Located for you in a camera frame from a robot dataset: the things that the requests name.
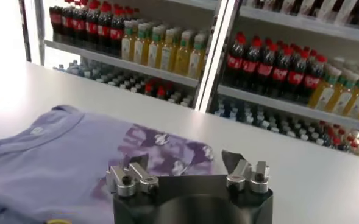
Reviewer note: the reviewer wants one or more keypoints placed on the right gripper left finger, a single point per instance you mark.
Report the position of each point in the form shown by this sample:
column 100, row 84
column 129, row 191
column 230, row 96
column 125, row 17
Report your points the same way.
column 136, row 175

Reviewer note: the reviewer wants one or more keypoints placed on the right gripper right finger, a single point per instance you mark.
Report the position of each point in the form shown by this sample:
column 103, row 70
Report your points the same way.
column 241, row 170

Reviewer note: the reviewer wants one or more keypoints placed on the purple printed t-shirt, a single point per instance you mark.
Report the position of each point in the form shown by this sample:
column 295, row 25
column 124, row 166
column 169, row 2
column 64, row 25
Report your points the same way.
column 60, row 158

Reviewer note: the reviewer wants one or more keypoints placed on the grey metal shelving unit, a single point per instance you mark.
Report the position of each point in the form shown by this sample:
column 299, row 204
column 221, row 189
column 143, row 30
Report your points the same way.
column 121, row 64
column 289, row 106

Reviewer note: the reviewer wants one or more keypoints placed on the cola bottle red cap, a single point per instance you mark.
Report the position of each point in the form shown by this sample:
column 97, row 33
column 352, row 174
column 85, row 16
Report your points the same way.
column 68, row 22
column 235, row 62
column 92, row 27
column 279, row 74
column 105, row 30
column 311, row 82
column 295, row 77
column 250, row 65
column 79, row 25
column 117, row 33
column 56, row 19
column 265, row 70

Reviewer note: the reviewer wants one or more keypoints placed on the black diagonal frame bar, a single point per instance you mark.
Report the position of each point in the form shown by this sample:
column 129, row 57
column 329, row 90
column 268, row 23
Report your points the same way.
column 25, row 30

